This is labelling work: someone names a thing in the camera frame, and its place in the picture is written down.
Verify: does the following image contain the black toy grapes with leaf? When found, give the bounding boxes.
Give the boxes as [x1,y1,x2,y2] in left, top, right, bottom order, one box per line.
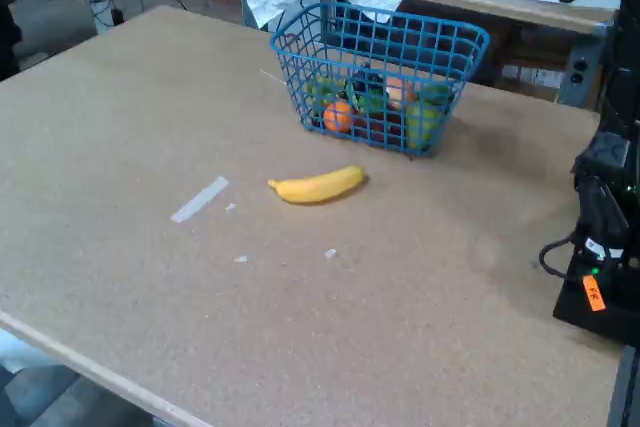
[342,64,391,116]

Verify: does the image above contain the yellow toy banana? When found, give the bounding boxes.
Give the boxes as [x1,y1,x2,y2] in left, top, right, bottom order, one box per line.
[267,165,367,205]

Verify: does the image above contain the toy orange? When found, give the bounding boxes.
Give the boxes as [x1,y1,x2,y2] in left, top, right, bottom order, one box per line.
[323,100,355,134]

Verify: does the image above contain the dark red toy pomegranate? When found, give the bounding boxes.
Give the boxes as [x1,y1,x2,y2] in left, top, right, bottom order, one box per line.
[352,109,404,146]

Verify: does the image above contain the round green toy fruit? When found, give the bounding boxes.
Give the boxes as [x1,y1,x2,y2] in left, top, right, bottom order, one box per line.
[305,75,346,114]

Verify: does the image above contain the green toy pear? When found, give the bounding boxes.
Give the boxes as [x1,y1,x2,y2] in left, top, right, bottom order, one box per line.
[403,102,444,151]

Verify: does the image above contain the long white tape strip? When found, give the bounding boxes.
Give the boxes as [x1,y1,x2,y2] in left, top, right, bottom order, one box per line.
[170,175,230,224]

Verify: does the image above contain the pink orange toy peach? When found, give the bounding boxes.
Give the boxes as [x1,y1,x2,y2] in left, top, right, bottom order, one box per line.
[384,76,419,111]

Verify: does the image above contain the wooden workbench with metal leg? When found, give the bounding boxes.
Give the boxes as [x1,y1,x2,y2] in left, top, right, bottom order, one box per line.
[405,0,622,109]

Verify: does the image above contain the blue wire basket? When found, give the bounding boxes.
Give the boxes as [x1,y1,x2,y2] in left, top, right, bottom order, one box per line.
[269,1,491,157]

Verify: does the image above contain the looped black base cable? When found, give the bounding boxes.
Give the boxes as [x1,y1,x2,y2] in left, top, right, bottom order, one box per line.
[538,231,584,281]

